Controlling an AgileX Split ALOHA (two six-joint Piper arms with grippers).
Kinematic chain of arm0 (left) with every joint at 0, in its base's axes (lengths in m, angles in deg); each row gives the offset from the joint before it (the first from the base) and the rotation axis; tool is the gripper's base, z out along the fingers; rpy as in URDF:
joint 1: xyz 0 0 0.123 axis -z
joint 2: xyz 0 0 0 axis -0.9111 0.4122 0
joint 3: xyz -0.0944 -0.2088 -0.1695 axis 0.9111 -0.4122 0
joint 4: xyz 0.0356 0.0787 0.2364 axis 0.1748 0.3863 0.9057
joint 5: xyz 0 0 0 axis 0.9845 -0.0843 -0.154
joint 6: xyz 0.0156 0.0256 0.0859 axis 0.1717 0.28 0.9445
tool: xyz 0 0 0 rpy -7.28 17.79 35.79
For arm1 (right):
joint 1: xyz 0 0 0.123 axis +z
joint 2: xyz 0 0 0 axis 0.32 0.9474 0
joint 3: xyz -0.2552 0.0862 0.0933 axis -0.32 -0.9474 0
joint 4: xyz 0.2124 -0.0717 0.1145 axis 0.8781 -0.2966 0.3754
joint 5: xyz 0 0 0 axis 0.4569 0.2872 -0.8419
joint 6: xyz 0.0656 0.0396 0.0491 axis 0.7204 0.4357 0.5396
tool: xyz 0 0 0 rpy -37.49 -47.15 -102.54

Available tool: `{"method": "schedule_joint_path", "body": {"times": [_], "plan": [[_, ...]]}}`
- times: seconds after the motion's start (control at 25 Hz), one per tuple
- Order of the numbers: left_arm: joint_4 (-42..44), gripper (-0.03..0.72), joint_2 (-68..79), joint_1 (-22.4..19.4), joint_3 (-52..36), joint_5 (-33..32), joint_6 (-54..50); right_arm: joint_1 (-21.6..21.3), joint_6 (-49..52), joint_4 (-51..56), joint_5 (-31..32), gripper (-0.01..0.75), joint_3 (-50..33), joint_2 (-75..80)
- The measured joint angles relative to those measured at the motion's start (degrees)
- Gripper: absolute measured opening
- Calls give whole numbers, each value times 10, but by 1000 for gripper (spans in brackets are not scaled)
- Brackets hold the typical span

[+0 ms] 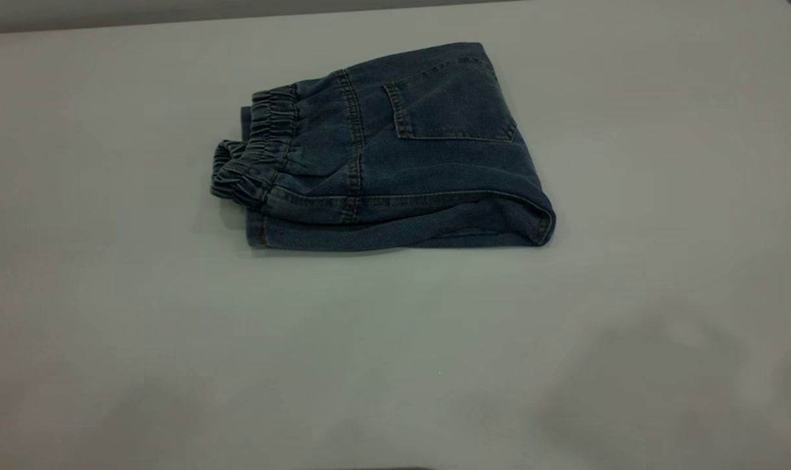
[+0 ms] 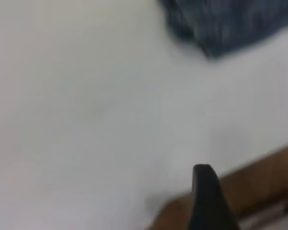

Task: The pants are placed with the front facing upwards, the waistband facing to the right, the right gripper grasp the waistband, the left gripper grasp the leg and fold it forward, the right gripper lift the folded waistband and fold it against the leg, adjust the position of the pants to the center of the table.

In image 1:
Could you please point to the blue denim pants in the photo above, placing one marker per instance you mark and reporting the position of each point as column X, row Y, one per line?
column 421, row 163

